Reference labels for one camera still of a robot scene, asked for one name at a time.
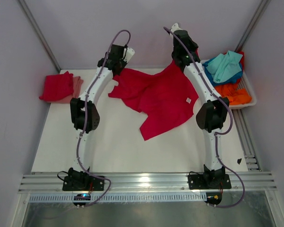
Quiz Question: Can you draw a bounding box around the white plastic basket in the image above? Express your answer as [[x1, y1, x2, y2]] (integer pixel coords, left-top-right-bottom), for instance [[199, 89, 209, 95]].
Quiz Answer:
[[214, 59, 257, 109]]

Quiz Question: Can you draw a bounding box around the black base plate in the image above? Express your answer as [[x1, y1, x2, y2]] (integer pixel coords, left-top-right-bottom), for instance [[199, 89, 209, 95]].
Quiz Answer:
[[62, 175, 104, 192], [187, 171, 232, 190]]

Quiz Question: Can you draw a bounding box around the red t shirt in basket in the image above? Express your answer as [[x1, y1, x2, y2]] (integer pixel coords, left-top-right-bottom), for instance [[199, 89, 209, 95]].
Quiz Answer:
[[237, 51, 245, 71]]

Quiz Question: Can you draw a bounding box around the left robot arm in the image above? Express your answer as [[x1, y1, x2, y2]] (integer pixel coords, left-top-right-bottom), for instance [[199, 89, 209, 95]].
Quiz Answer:
[[64, 44, 135, 191]]

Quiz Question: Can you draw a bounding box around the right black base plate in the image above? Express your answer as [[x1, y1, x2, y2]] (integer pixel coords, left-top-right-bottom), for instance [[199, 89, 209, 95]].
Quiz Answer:
[[187, 171, 232, 190]]

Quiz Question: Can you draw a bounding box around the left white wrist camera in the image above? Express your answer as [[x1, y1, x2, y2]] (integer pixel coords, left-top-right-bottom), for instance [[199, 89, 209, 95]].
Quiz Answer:
[[122, 47, 135, 63]]

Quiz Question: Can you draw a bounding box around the folded red t shirt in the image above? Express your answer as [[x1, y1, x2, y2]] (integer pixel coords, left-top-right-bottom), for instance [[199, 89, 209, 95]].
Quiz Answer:
[[39, 71, 74, 102]]

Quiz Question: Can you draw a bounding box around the orange t shirt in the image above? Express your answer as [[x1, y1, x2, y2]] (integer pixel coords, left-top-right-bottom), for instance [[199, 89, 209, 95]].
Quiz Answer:
[[215, 84, 252, 105]]

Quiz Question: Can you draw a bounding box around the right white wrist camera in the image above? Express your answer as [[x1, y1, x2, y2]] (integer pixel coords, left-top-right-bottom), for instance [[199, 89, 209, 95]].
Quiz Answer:
[[167, 23, 182, 37]]

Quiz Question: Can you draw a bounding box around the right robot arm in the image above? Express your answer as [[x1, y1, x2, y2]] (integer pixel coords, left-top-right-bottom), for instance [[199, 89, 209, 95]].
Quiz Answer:
[[170, 30, 231, 189]]

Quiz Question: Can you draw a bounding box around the left black connector board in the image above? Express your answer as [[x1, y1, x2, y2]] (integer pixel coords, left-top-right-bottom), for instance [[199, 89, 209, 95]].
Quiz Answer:
[[73, 193, 91, 208]]

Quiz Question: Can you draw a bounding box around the left aluminium corner post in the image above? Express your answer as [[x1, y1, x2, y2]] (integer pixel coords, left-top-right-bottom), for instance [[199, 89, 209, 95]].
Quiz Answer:
[[16, 0, 61, 72]]

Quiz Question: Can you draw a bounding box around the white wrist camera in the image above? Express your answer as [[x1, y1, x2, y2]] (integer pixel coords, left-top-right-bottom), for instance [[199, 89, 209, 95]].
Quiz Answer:
[[122, 47, 135, 63], [167, 23, 182, 37]]

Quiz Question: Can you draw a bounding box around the magenta t shirt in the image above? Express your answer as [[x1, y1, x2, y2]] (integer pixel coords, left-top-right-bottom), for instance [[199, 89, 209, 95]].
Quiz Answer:
[[108, 61, 198, 140]]

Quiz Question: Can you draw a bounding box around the slotted white cable duct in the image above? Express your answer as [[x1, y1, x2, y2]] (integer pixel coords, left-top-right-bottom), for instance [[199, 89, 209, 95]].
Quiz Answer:
[[28, 192, 206, 203]]

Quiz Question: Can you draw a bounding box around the aluminium front rail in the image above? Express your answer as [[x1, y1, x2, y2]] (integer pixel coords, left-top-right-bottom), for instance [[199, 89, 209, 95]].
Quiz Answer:
[[18, 171, 277, 193]]

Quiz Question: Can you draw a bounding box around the turquoise t shirt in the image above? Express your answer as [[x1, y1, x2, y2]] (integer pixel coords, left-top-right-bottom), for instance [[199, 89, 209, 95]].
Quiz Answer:
[[206, 51, 242, 83]]

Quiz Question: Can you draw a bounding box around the right black connector board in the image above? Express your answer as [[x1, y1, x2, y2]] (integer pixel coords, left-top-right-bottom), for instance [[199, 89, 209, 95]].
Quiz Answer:
[[205, 193, 222, 207]]

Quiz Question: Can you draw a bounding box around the blue t shirt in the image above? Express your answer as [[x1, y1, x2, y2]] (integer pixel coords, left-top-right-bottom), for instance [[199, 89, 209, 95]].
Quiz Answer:
[[202, 59, 243, 87]]

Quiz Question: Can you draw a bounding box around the black connector board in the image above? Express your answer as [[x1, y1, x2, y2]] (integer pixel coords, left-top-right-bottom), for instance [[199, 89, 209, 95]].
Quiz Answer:
[[73, 193, 91, 208], [205, 193, 222, 207]]

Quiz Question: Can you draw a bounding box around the aluminium corner post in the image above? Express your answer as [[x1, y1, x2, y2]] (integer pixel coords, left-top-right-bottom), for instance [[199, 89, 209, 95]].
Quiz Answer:
[[235, 0, 271, 52], [16, 0, 61, 72]]

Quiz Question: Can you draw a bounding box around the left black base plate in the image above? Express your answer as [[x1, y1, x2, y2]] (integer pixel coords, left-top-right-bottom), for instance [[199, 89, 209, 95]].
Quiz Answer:
[[62, 175, 104, 192]]

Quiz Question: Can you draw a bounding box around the folded salmon pink t shirt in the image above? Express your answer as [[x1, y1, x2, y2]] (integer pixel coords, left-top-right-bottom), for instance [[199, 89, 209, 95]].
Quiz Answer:
[[57, 76, 84, 104]]

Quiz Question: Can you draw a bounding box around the right aluminium corner post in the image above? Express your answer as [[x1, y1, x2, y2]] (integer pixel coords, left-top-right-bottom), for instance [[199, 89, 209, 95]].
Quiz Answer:
[[235, 0, 271, 52]]

